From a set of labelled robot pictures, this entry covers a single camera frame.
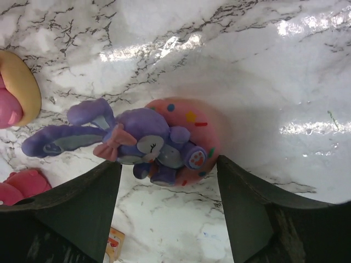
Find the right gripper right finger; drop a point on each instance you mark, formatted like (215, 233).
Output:
(268, 224)

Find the pink bear figure toy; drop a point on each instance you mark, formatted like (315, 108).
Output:
(23, 184)

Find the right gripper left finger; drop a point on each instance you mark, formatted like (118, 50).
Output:
(69, 223)

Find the purple bunny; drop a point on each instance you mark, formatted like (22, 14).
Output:
(171, 141)

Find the strawberry pink bear donut toy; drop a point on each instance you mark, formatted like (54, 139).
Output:
(20, 94)

